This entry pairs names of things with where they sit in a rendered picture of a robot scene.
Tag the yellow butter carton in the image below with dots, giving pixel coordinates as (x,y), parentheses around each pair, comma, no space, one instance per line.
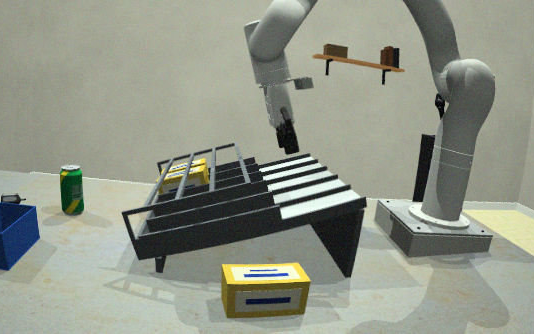
(198,176)
(264,290)
(183,166)

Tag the blue open bin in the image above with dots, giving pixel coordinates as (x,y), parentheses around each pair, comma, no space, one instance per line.
(18,238)

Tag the green drink can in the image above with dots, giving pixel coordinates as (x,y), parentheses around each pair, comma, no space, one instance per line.
(71,187)

